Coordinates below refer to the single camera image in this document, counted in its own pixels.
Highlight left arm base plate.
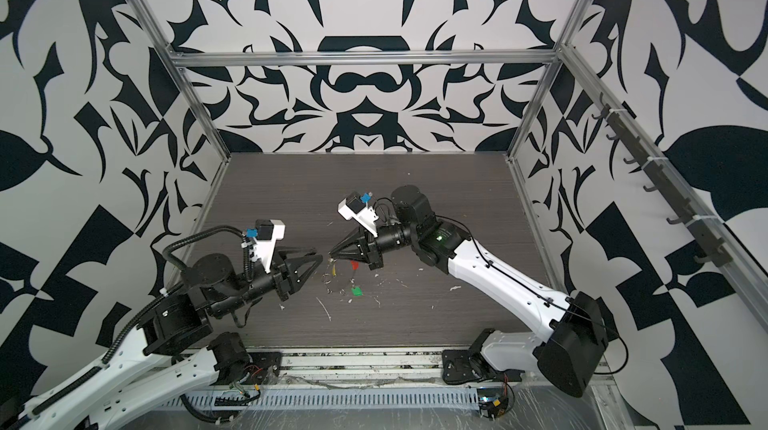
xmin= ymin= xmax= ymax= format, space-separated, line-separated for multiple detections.
xmin=238 ymin=351 xmax=283 ymax=386

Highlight wall hook rack dark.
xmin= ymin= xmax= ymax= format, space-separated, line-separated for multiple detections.
xmin=594 ymin=96 xmax=733 ymax=268

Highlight small circuit board green led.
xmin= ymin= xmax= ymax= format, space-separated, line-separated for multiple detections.
xmin=478 ymin=386 xmax=515 ymax=420

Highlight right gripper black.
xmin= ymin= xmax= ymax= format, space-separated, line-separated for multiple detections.
xmin=335 ymin=222 xmax=424 ymax=270

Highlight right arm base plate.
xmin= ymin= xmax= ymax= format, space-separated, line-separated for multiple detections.
xmin=441 ymin=350 xmax=524 ymax=385

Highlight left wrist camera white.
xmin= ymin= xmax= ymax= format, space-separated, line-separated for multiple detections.
xmin=241 ymin=219 xmax=285 ymax=274

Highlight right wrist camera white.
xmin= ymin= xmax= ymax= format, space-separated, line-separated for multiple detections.
xmin=337 ymin=191 xmax=379 ymax=237

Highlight large wire keyring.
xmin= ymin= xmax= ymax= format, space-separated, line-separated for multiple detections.
xmin=322 ymin=259 xmax=360 ymax=297

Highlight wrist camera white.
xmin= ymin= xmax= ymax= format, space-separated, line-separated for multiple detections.
xmin=337 ymin=191 xmax=379 ymax=237
xmin=241 ymin=219 xmax=285 ymax=274

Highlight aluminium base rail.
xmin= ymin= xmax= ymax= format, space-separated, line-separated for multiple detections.
xmin=104 ymin=344 xmax=616 ymax=392

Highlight black corrugated cable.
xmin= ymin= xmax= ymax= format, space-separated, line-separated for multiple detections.
xmin=161 ymin=224 xmax=247 ymax=275

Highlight white slotted cable duct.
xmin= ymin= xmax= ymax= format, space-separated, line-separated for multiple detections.
xmin=188 ymin=387 xmax=480 ymax=411

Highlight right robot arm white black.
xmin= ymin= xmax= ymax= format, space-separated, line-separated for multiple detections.
xmin=330 ymin=185 xmax=619 ymax=397

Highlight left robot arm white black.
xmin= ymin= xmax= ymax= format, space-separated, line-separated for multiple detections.
xmin=1 ymin=247 xmax=323 ymax=429

